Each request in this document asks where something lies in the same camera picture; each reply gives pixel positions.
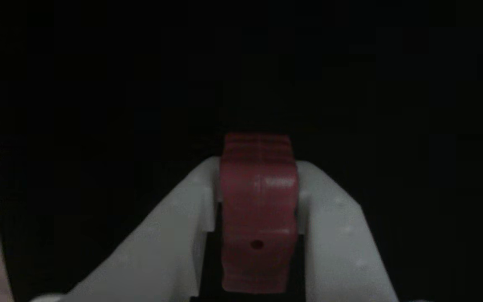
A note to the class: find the red brick toy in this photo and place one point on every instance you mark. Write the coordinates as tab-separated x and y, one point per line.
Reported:
258	209

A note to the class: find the black desk mat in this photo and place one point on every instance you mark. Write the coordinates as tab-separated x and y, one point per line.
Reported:
350	84

